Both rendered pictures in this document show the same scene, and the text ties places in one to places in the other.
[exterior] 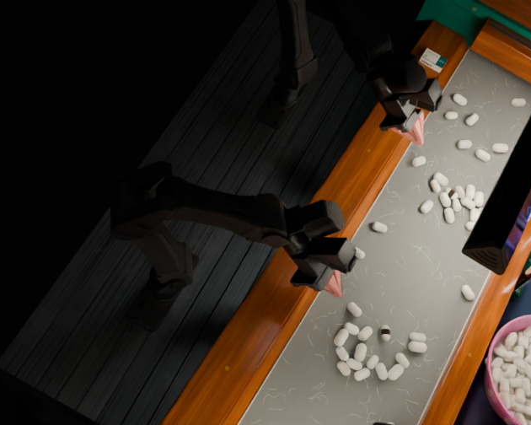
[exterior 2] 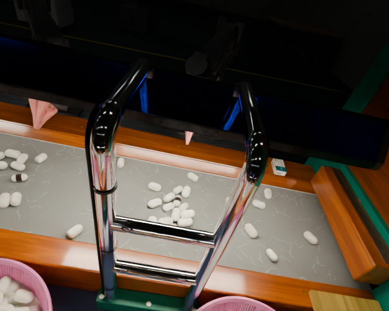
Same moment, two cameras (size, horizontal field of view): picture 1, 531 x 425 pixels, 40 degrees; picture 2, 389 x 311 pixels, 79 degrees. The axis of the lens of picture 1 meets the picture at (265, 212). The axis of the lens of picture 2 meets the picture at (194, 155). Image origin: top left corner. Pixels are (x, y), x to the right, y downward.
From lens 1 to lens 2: 1.48 m
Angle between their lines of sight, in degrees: 49
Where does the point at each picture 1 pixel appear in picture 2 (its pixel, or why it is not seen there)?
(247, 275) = not seen: hidden behind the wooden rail
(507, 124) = (282, 236)
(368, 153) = (175, 146)
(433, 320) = (39, 211)
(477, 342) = (5, 244)
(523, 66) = (333, 208)
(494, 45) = (323, 181)
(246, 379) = not seen: outside the picture
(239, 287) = not seen: hidden behind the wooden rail
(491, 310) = (51, 251)
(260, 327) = (16, 116)
